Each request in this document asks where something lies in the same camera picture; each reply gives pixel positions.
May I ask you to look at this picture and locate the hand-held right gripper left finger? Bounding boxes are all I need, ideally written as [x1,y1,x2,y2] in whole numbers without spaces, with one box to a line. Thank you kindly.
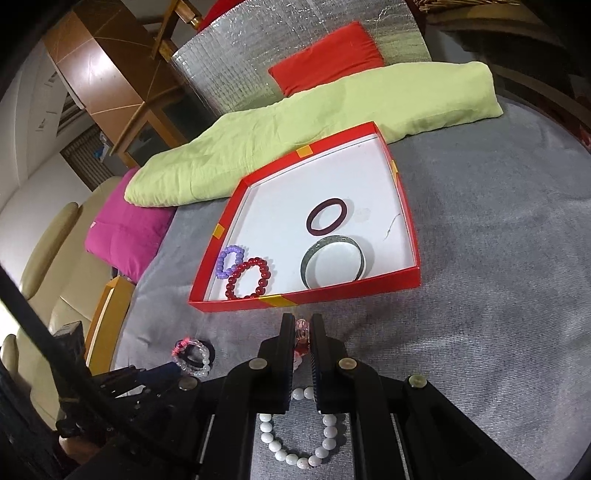
[115,314,296,480]

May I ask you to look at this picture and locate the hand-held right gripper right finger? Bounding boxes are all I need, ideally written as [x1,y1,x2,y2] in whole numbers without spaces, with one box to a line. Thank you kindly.
[310,314,525,480]

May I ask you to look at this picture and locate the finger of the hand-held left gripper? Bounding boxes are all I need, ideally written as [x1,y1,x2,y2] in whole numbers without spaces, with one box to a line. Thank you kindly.
[90,364,182,398]

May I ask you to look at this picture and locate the pink glass bead bracelet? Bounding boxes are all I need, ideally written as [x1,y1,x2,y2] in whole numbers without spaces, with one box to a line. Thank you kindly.
[292,318,311,370]

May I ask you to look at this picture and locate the red bead bracelet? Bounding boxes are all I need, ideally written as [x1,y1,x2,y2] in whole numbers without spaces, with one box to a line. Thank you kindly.
[225,257,272,301]

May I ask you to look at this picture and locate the silver bangle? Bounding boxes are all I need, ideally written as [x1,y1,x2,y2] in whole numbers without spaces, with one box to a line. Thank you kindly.
[300,235,365,291]

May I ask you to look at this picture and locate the purple bead bracelet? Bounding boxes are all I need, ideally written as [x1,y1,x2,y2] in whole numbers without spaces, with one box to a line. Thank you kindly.
[215,246,245,278]

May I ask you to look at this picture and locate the dark red bangle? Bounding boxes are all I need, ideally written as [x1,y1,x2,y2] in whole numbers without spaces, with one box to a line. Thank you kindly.
[307,197,348,233]

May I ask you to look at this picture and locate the red shallow cardboard box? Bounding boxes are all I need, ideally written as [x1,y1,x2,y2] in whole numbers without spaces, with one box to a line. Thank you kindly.
[188,121,422,313]

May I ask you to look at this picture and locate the orange cardboard box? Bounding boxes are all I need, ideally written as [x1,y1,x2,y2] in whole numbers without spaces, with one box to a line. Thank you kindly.
[84,276,137,376]

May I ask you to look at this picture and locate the pink cushion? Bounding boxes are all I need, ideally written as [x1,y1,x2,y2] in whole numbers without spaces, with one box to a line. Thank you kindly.
[84,167,176,283]

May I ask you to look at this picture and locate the beige leather sofa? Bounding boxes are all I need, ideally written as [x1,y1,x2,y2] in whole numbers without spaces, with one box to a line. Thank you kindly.
[0,178,122,435]

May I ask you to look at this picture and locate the rattan window screen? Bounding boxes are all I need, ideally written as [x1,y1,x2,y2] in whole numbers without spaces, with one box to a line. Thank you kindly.
[60,124,114,190]

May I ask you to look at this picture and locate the light green pillow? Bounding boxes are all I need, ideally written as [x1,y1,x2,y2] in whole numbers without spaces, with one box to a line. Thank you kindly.
[124,60,505,208]

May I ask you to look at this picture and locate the wooden glass-door cabinet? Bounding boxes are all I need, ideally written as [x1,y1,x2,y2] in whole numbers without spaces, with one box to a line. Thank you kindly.
[110,99,208,169]

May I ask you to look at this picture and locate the silver foil insulation panel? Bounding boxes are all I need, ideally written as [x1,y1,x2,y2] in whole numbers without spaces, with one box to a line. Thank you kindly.
[171,0,432,116]

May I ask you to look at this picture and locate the red cushion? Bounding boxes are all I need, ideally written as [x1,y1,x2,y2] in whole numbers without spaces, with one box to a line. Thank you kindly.
[268,21,386,97]

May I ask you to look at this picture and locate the tall wooden cabinet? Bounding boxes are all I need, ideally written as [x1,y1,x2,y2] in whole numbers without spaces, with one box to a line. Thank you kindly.
[43,7,158,125]

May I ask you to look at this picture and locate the red fabric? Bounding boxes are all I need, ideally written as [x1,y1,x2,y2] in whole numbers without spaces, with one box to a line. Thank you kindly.
[198,0,250,31]

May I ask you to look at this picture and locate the wooden chair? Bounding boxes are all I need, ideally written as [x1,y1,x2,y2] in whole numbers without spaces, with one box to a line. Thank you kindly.
[152,0,218,51]

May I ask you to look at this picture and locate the wooden shelf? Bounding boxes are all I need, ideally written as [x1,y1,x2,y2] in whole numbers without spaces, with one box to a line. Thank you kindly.
[425,0,591,148]

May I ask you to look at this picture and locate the white bead bracelet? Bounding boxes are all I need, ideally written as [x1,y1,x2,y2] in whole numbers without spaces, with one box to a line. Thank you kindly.
[259,387,339,468]

